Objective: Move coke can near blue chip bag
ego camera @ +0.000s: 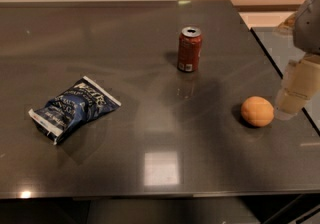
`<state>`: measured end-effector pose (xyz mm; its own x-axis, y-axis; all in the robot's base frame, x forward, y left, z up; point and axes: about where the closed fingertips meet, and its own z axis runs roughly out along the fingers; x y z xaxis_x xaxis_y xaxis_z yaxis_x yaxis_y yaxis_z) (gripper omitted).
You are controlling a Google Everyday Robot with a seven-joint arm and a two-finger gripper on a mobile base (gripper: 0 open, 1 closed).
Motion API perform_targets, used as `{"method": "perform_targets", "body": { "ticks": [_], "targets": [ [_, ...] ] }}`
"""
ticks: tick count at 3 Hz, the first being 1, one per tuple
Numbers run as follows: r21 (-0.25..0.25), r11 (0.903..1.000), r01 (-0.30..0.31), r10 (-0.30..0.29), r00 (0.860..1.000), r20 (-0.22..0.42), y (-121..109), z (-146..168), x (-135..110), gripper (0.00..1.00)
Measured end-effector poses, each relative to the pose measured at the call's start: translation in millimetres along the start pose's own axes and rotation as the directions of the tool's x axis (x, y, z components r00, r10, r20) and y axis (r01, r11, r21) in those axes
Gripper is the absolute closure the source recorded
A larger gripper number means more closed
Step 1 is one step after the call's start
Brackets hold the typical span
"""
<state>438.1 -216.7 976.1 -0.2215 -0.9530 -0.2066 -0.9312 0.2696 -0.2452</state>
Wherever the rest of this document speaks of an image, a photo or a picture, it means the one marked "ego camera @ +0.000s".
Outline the orange fruit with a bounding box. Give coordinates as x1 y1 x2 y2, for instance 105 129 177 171
241 96 274 127

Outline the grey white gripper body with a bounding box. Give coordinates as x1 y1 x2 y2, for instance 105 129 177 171
293 0 320 54

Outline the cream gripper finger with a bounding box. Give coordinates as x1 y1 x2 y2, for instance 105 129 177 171
274 53 320 120
273 12 296 36

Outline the blue chip bag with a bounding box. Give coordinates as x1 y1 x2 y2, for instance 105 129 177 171
28 76 121 145

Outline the red coke can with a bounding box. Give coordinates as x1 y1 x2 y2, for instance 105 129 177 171
177 26 202 72

